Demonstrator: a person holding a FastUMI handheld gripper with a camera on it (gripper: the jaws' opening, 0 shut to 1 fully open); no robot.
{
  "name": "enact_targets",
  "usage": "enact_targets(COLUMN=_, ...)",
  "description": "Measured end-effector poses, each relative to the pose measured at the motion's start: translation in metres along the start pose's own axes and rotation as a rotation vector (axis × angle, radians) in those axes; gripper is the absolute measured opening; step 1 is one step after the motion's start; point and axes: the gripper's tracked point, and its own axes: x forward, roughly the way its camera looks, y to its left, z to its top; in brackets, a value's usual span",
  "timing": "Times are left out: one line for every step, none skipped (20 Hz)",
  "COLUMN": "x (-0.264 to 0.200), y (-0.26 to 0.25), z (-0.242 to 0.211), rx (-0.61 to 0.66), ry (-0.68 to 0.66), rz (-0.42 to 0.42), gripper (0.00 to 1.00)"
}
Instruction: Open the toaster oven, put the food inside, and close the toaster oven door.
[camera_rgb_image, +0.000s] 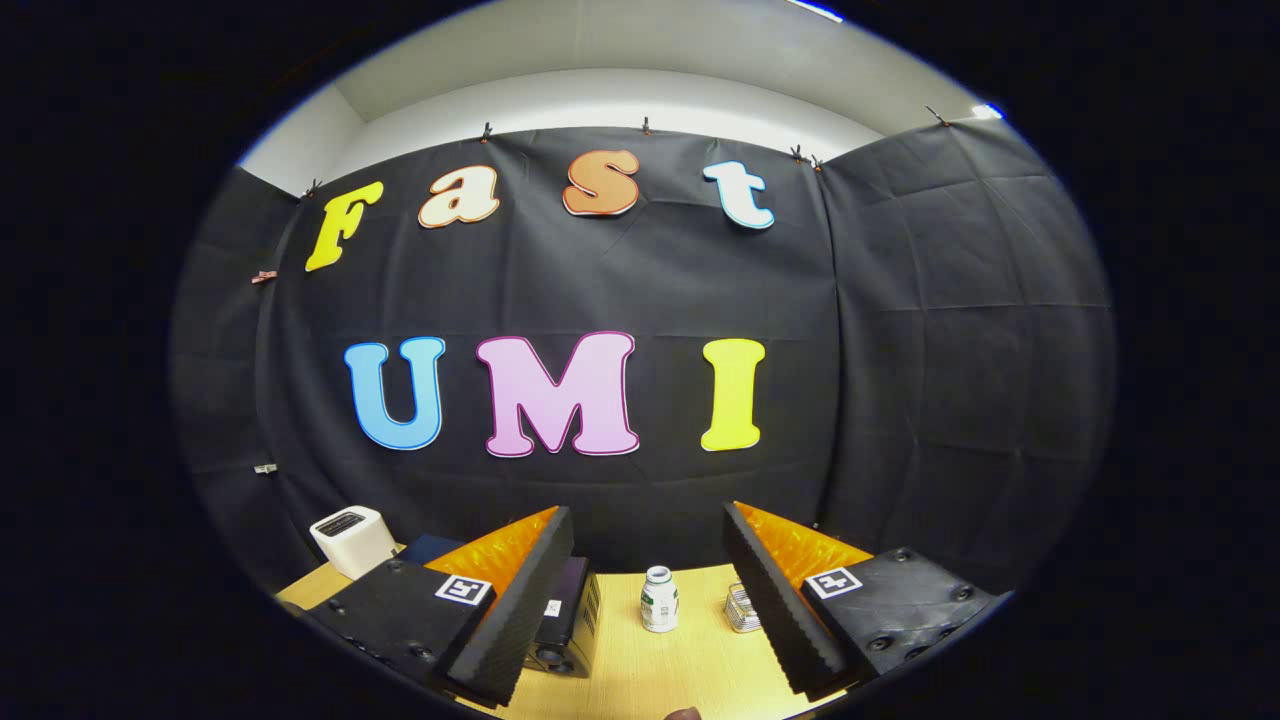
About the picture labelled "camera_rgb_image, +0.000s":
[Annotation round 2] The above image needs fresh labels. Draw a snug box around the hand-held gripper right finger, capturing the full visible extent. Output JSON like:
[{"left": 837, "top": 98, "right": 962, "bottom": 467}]
[{"left": 722, "top": 500, "right": 1001, "bottom": 702}]

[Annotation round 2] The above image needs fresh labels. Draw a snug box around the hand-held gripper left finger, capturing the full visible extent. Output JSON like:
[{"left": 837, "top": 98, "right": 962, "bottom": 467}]
[{"left": 305, "top": 505, "right": 576, "bottom": 708}]

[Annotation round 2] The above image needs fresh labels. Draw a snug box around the black toaster oven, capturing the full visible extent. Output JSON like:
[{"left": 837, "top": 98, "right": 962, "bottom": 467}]
[{"left": 400, "top": 533, "right": 603, "bottom": 679}]

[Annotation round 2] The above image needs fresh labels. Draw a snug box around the cream bread toaster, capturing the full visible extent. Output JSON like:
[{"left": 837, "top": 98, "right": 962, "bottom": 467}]
[{"left": 309, "top": 506, "right": 398, "bottom": 581}]

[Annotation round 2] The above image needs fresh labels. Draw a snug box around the white bottle green label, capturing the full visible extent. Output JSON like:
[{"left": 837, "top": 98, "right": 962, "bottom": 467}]
[{"left": 640, "top": 565, "right": 680, "bottom": 634}]

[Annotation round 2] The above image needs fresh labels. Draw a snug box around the metal wire basket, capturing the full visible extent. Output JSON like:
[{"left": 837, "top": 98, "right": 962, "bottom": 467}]
[{"left": 723, "top": 582, "right": 764, "bottom": 634}]

